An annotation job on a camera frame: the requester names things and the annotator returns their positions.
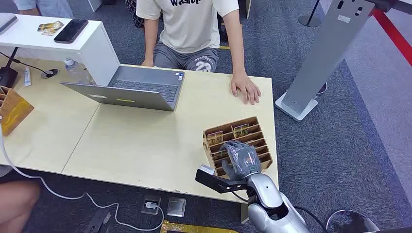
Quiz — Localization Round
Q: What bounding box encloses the clear plastic water bottle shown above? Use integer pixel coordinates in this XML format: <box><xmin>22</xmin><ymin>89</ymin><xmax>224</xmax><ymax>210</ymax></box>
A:
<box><xmin>63</xmin><ymin>58</ymin><xmax>96</xmax><ymax>86</ymax></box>

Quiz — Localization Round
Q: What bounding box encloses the white desk riser shelf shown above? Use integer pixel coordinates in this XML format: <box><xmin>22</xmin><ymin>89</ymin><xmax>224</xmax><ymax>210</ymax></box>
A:
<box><xmin>0</xmin><ymin>13</ymin><xmax>120</xmax><ymax>86</ymax></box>

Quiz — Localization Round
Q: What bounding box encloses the black stand with base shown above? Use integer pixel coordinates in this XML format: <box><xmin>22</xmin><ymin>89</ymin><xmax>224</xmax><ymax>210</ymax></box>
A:
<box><xmin>0</xmin><ymin>47</ymin><xmax>19</xmax><ymax>89</ymax></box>

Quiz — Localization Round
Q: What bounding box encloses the grey kiosk stand panel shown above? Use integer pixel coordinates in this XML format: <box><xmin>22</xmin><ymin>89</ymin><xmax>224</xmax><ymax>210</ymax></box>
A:
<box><xmin>275</xmin><ymin>0</ymin><xmax>376</xmax><ymax>122</ymax></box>

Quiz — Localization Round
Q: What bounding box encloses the black smartphone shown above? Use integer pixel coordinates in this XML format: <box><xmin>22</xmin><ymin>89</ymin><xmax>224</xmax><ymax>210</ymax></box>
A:
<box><xmin>53</xmin><ymin>18</ymin><xmax>89</xmax><ymax>44</ymax></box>

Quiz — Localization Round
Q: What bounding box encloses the grey laptop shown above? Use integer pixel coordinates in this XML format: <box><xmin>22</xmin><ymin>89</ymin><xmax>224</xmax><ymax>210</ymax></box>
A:
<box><xmin>60</xmin><ymin>65</ymin><xmax>186</xmax><ymax>112</ymax></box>

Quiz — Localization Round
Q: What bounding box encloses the wooden holder with yellow tape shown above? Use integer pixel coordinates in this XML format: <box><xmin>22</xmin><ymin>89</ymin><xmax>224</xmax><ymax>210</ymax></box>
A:
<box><xmin>0</xmin><ymin>85</ymin><xmax>35</xmax><ymax>137</ymax></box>

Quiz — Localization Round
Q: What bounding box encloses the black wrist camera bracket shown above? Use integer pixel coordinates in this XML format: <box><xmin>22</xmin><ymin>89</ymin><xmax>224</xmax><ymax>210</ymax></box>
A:
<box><xmin>195</xmin><ymin>165</ymin><xmax>248</xmax><ymax>195</ymax></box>

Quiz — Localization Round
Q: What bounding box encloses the person's left hand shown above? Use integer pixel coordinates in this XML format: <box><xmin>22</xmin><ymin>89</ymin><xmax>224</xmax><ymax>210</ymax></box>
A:
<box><xmin>230</xmin><ymin>73</ymin><xmax>262</xmax><ymax>106</ymax></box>

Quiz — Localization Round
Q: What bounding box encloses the person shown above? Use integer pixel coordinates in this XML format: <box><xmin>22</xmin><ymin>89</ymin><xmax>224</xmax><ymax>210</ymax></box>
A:
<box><xmin>0</xmin><ymin>182</ymin><xmax>41</xmax><ymax>233</ymax></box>
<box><xmin>136</xmin><ymin>0</ymin><xmax>262</xmax><ymax>106</ymax></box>
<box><xmin>13</xmin><ymin>0</ymin><xmax>74</xmax><ymax>19</ymax></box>

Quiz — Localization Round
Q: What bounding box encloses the black stanchion base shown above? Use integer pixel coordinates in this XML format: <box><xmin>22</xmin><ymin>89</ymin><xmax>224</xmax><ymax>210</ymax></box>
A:
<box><xmin>298</xmin><ymin>0</ymin><xmax>322</xmax><ymax>28</ymax></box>

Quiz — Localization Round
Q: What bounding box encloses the wooden slotted card holder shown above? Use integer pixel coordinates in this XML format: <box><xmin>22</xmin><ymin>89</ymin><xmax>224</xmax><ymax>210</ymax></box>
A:
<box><xmin>203</xmin><ymin>116</ymin><xmax>274</xmax><ymax>180</ymax></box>

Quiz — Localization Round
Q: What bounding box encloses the white cable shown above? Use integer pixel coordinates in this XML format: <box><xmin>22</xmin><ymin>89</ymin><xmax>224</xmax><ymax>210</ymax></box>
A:
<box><xmin>0</xmin><ymin>125</ymin><xmax>165</xmax><ymax>232</ymax></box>

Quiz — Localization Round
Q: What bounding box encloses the yellow floor tape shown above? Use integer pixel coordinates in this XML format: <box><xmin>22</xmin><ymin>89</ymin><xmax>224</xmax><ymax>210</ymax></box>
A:
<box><xmin>160</xmin><ymin>220</ymin><xmax>240</xmax><ymax>233</ymax></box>

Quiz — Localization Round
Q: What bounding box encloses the grey desk cable grommet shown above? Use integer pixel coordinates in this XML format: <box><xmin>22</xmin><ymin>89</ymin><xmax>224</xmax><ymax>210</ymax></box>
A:
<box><xmin>41</xmin><ymin>68</ymin><xmax>60</xmax><ymax>79</ymax></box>

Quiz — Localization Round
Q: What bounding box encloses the black thin cable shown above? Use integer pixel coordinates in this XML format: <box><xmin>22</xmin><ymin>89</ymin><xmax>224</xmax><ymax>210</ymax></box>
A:
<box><xmin>0</xmin><ymin>51</ymin><xmax>54</xmax><ymax>77</ymax></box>

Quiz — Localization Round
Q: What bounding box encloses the metal floor plate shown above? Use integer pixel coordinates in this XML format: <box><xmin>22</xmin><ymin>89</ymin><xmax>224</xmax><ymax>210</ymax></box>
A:
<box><xmin>167</xmin><ymin>197</ymin><xmax>187</xmax><ymax>217</ymax></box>

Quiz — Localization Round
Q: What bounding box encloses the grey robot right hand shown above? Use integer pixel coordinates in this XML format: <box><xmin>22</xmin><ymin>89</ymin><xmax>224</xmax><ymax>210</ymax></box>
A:
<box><xmin>221</xmin><ymin>140</ymin><xmax>262</xmax><ymax>181</ymax></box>

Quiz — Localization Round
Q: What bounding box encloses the grey flat device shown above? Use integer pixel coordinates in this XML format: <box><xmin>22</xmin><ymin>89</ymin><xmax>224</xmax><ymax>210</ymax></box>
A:
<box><xmin>0</xmin><ymin>13</ymin><xmax>18</xmax><ymax>35</ymax></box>

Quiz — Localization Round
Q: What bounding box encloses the red barrier belt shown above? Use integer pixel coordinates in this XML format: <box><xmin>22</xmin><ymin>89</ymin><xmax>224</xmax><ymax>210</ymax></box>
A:
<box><xmin>370</xmin><ymin>8</ymin><xmax>412</xmax><ymax>67</ymax></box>

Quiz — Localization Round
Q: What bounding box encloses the black floor bracket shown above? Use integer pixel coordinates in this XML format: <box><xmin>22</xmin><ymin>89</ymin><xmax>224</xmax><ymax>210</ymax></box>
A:
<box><xmin>85</xmin><ymin>209</ymin><xmax>112</xmax><ymax>233</ymax></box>

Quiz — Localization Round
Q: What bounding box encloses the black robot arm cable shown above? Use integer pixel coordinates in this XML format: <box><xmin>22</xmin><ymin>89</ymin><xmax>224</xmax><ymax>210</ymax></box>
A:
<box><xmin>292</xmin><ymin>205</ymin><xmax>327</xmax><ymax>233</ymax></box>

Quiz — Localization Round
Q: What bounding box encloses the floor socket box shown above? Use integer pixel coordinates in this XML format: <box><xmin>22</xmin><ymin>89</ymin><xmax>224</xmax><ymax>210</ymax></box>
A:
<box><xmin>141</xmin><ymin>195</ymin><xmax>162</xmax><ymax>216</ymax></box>

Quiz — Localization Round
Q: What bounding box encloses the patterned card stack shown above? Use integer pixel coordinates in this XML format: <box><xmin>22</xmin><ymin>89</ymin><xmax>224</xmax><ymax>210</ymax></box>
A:
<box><xmin>37</xmin><ymin>20</ymin><xmax>64</xmax><ymax>36</ymax></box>

